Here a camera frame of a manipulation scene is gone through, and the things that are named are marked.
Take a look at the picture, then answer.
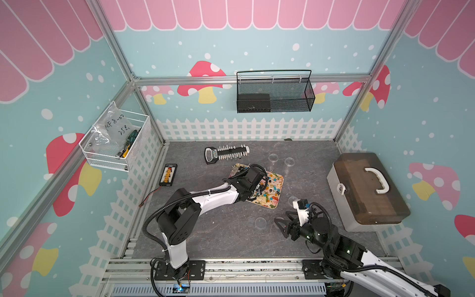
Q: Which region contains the black parallel charging board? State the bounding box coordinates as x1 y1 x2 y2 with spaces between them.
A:
158 163 178 187

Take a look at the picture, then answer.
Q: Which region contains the white wire basket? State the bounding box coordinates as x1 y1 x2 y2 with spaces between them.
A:
79 102 151 172

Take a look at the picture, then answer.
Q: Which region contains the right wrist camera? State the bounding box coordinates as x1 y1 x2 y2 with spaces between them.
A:
293 199 310 226

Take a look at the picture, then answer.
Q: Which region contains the pile of lollipops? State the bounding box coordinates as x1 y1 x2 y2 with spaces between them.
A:
252 172 285 209

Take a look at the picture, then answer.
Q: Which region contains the black box in basket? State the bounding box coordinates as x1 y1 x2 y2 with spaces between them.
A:
236 94 271 113

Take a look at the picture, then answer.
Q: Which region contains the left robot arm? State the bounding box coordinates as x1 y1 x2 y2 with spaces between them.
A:
142 164 269 282

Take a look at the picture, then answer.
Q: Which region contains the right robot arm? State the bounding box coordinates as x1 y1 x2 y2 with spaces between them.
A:
274 199 451 297

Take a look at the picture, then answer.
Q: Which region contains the black wire mesh basket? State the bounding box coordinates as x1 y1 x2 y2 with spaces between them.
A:
236 69 315 113

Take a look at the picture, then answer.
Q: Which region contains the clear candy jar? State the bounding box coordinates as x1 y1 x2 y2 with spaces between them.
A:
268 153 279 163
285 157 296 167

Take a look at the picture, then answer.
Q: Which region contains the black socket holder rail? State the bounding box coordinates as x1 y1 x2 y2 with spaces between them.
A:
204 145 250 165

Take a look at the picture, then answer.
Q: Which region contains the brown plastic toolbox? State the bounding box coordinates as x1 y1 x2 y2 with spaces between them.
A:
327 152 411 232

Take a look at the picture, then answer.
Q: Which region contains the clear plastic zip bag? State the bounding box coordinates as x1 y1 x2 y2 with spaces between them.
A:
90 103 140 156

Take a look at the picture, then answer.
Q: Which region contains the green tool in basket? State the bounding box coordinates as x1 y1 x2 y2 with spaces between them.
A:
116 130 139 158

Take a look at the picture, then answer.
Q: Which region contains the floral rectangular tray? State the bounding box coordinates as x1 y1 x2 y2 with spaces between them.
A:
225 163 284 209

